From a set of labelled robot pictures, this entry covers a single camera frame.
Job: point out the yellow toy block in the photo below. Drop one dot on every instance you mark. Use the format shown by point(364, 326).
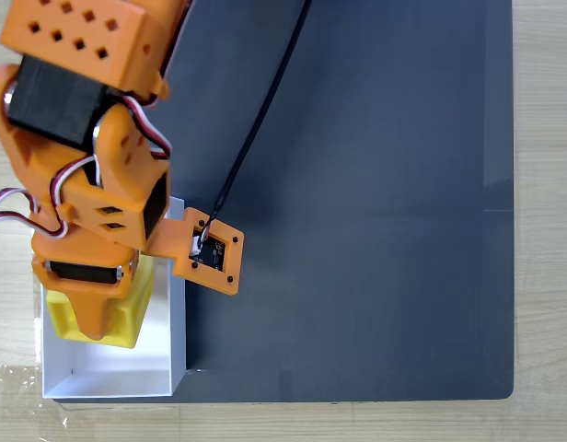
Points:
point(137, 294)

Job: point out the white open cardboard box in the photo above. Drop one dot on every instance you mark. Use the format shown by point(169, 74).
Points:
point(118, 375)

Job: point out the white tape strip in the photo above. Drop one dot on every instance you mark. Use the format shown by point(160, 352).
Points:
point(38, 343)

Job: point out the clear plastic tape sheet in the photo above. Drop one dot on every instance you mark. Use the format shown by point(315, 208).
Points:
point(16, 391)

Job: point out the dark grey table mat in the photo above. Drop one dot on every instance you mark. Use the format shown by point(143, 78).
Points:
point(357, 230)

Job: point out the orange camera mount with board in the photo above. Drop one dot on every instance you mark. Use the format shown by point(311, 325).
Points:
point(210, 258)

